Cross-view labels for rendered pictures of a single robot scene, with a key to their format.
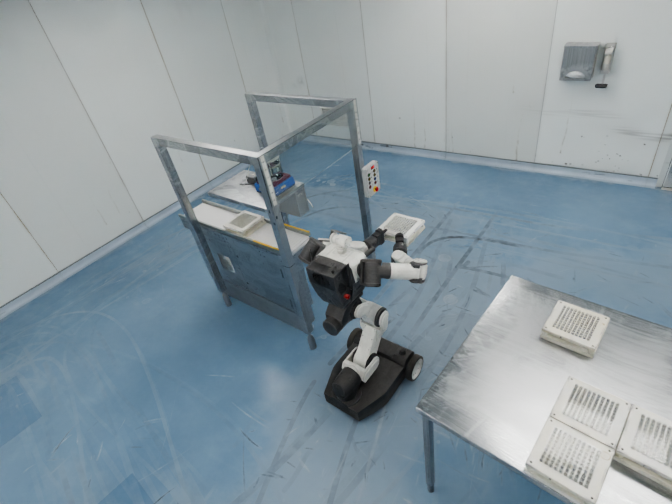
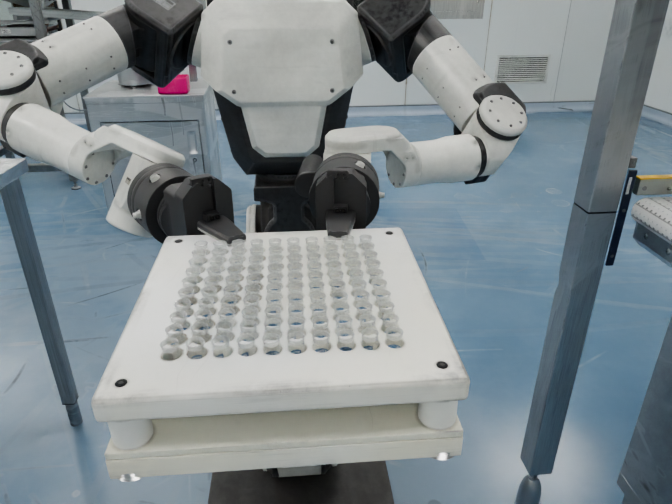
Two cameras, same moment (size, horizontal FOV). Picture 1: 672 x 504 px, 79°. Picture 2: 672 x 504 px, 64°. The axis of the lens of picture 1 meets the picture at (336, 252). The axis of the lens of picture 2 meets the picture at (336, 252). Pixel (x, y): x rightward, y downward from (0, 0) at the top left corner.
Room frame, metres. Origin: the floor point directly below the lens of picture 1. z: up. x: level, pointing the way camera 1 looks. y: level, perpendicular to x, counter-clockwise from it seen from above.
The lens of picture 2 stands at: (2.62, -0.74, 1.31)
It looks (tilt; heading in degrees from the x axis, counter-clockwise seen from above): 27 degrees down; 131
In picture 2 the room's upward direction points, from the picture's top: straight up
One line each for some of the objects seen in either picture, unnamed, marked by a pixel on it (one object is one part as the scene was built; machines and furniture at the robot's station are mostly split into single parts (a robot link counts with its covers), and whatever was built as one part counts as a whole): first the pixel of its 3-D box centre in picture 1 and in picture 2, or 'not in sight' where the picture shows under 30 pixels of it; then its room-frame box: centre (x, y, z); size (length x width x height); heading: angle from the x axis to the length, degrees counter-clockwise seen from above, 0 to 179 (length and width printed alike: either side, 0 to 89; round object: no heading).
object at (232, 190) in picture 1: (255, 189); not in sight; (2.70, 0.48, 1.36); 0.62 x 0.38 x 0.04; 47
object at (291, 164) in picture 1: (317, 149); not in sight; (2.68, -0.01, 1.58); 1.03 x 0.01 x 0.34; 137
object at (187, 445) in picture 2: (400, 231); (288, 347); (2.33, -0.47, 1.02); 0.24 x 0.24 x 0.02; 46
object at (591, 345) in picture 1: (575, 324); not in sight; (1.33, -1.13, 0.95); 0.25 x 0.24 x 0.02; 132
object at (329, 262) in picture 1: (339, 275); (283, 74); (1.84, 0.01, 1.15); 0.34 x 0.30 x 0.36; 46
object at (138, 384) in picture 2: (400, 226); (286, 301); (2.33, -0.47, 1.06); 0.25 x 0.24 x 0.02; 46
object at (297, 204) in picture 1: (291, 199); not in sight; (2.66, 0.24, 1.25); 0.22 x 0.11 x 0.20; 47
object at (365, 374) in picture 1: (360, 363); not in sight; (1.87, -0.02, 0.28); 0.21 x 0.20 x 0.13; 136
